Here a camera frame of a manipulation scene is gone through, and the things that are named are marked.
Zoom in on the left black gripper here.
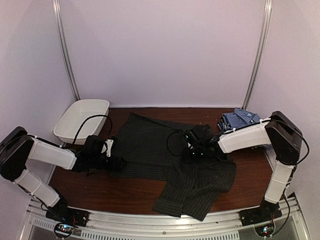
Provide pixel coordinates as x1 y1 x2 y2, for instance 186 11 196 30
90 154 128 172

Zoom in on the black pinstriped long sleeve shirt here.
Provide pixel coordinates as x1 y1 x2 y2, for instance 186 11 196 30
110 112 237 221

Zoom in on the blue checked shirt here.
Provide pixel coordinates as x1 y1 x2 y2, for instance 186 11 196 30
216 107 272 151

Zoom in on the white plastic basin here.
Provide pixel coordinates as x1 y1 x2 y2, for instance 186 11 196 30
53 99 110 145

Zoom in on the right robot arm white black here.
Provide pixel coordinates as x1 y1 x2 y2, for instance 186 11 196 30
183 111 304 221

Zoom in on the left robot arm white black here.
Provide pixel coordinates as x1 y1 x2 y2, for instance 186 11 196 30
0 126 127 222

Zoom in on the left circuit board with leds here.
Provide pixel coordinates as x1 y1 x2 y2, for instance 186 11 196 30
53 223 75 239

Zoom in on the circuit board with leds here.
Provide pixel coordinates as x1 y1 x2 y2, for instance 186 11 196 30
254 224 275 238
53 223 75 239

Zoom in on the right circuit board with leds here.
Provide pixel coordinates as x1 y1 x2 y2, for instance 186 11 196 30
254 224 275 238

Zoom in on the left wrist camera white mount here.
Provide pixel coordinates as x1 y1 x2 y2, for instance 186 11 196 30
101 138 118 158

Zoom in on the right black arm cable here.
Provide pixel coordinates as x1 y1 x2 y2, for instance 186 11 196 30
166 128 193 158

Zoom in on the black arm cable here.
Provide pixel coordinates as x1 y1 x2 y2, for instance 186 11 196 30
166 128 193 158
67 114 113 151

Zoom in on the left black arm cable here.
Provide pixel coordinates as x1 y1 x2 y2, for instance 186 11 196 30
67 114 113 151

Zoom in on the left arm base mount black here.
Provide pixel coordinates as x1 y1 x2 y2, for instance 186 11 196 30
38 197 89 227

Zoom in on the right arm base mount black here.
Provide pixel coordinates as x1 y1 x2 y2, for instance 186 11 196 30
239 199 283 227

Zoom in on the front aluminium rail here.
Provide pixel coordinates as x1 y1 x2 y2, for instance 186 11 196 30
18 197 311 240

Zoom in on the right aluminium frame post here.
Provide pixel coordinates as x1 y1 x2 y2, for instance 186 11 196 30
241 0 273 109

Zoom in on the aluminium frame post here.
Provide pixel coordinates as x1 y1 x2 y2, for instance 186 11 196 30
241 0 273 109
52 0 81 101

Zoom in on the left aluminium frame post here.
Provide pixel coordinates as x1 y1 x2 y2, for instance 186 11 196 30
52 0 81 101

